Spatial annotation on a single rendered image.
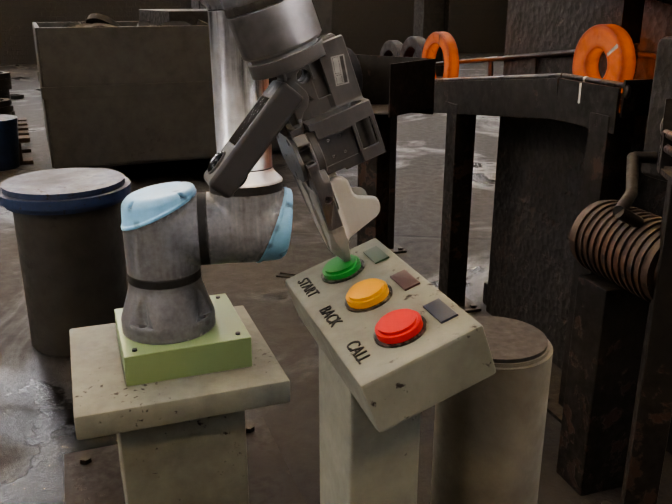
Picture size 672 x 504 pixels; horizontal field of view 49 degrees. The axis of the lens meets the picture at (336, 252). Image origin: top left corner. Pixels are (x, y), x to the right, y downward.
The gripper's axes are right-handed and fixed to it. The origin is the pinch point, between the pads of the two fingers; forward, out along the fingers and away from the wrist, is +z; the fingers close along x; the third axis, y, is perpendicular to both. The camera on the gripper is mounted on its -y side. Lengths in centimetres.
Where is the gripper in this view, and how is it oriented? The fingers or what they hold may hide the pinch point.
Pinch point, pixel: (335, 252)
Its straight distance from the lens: 74.2
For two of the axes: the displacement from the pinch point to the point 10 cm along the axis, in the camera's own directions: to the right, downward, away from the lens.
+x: -3.1, -3.1, 9.0
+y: 8.9, -4.2, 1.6
